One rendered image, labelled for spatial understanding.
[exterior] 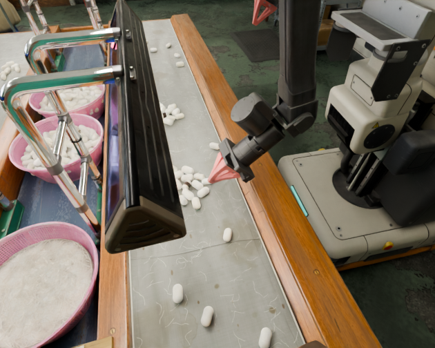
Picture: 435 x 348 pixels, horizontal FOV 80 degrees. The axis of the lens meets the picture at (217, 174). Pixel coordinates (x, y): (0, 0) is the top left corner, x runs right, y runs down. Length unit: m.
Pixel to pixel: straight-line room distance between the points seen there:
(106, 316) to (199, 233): 0.24
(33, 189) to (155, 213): 0.75
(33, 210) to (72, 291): 0.33
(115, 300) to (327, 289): 0.41
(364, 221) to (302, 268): 0.80
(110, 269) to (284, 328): 0.36
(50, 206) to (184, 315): 0.51
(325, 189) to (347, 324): 0.90
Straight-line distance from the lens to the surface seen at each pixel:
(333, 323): 0.57
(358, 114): 0.97
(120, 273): 0.59
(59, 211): 0.86
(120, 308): 0.57
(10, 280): 0.74
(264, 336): 0.54
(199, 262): 0.60
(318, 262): 0.61
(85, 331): 0.68
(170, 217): 0.25
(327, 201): 1.35
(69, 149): 0.96
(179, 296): 0.56
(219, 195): 0.69
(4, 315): 0.71
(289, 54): 0.49
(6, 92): 0.45
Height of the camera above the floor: 1.29
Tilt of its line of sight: 48 degrees down
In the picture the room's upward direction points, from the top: straight up
